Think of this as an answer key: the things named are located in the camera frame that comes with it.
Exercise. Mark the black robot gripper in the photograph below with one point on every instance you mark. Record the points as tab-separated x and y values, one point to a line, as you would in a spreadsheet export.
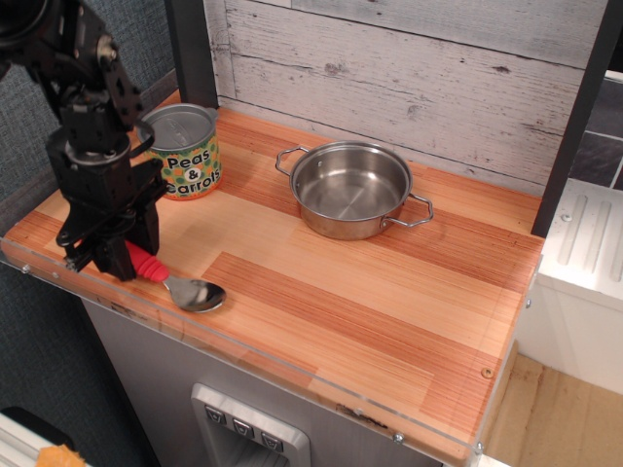
111	201

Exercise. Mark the red handled metal spoon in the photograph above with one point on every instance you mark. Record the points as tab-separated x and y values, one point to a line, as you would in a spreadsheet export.
193	295

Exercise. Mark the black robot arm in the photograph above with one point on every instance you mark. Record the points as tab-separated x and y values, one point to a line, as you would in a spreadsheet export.
67	51

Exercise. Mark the clear acrylic table edge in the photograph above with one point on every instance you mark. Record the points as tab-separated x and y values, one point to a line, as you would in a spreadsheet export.
339	325

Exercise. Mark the peas and carrots can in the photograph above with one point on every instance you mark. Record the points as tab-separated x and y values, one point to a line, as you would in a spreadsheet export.
187	145

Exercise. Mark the grey toy fridge cabinet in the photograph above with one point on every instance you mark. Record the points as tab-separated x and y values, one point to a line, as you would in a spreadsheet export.
158	374

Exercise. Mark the silver ice dispenser panel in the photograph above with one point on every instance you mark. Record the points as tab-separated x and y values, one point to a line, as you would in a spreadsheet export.
235	434

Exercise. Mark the black and orange object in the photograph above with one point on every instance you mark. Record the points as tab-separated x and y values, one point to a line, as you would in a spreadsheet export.
29	440

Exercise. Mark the stainless steel pot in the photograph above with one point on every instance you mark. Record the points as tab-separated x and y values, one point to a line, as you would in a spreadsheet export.
350	190

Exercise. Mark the white toy sink unit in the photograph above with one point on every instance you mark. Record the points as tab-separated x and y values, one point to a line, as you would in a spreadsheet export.
572	321

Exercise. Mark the dark left shelf post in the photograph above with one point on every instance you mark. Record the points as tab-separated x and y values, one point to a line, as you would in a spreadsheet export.
190	43

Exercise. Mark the dark shelf post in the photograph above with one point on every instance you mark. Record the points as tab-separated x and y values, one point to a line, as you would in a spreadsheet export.
190	43
597	65

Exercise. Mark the dark right shelf post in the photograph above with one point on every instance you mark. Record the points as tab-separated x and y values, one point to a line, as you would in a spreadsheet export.
597	65

